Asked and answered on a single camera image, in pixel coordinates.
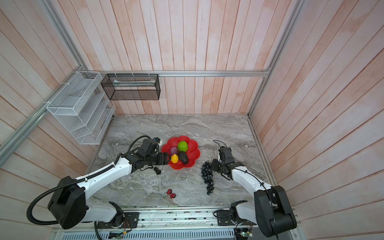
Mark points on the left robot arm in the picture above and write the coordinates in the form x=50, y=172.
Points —
x=70, y=203

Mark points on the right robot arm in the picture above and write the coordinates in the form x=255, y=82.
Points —
x=271, y=210

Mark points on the black grape bunch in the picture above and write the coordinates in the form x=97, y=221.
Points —
x=207, y=176

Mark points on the purple round fruit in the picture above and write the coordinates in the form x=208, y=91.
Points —
x=174, y=151

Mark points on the aluminium front rail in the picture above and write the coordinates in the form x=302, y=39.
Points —
x=171, y=218

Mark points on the green circuit board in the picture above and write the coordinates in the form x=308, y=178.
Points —
x=116, y=235

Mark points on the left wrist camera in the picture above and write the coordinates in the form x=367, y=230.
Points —
x=158, y=141

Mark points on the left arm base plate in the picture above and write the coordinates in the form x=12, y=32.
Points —
x=126, y=220

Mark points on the white wire mesh shelf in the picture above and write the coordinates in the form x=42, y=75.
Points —
x=82, y=108

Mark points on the green bumpy custard apple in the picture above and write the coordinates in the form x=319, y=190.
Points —
x=182, y=146

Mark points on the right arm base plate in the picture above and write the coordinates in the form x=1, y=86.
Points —
x=226, y=217

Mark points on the red cherries pair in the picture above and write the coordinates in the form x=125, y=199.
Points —
x=169, y=194

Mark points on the red flower-shaped fruit bowl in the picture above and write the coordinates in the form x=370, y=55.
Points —
x=193, y=153

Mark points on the aluminium frame bar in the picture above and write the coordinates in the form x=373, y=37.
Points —
x=287, y=27
x=165, y=74
x=17, y=138

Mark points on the aluminium back frame bar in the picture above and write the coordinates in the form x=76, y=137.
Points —
x=165, y=74

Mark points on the black wire mesh basket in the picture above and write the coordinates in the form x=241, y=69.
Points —
x=132, y=87

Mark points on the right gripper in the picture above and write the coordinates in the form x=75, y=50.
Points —
x=214, y=164

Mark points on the black mulberries pair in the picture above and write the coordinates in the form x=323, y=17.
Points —
x=157, y=170

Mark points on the aluminium right frame bar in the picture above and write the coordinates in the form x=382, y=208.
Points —
x=287, y=27

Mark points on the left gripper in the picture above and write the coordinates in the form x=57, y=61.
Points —
x=163, y=158

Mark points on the yellow lemon fruit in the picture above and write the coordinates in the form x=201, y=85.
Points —
x=174, y=159

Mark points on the aluminium left frame bar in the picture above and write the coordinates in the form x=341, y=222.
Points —
x=17, y=138

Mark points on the dark avocado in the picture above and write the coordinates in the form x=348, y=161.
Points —
x=183, y=158

